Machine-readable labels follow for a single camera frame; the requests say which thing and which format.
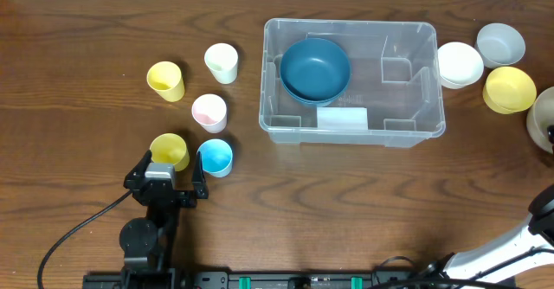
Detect pale green cup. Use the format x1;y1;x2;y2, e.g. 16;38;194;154
204;43;239;84

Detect yellow small bowl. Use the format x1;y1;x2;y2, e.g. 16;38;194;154
483;67;537;114

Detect pink cup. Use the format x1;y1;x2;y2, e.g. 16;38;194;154
191;93;228;133

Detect cream large bowl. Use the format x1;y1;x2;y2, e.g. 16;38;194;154
526;87;554;154

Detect black cable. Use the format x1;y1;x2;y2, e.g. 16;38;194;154
36;189;133;289
376;255;419;273

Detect clear plastic storage container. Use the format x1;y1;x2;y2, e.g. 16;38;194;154
259;18;447;148

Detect dark blue bowl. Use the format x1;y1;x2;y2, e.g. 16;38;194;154
280;38;352;91
281;81;350;106

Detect light blue cup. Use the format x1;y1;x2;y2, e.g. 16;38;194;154
197;139;234;178

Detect white label sticker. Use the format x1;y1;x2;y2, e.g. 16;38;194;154
317;107;368;130

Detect white small bowl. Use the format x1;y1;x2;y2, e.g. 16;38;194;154
438;42;484;89

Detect yellow cup upper left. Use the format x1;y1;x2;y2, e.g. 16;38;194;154
146;61;185;102

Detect yellow cup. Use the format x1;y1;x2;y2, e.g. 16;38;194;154
150;133;190;171
146;61;185;102

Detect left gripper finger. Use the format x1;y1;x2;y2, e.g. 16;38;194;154
191;151;209;199
126;150;151;181

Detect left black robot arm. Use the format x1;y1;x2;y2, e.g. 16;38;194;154
119;151;209;288

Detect yellow cup lower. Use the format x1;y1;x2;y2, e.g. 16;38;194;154
150;133;190;171

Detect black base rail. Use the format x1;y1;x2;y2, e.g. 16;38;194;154
81;267;516;289

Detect left black cable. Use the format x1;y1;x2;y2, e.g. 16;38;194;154
36;189;133;289

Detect grey small bowl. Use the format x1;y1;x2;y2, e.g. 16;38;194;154
475;23;526;69

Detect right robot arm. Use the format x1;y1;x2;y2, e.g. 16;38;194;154
439;186;553;283

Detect right black cable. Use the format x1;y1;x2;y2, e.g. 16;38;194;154
376;255;419;273

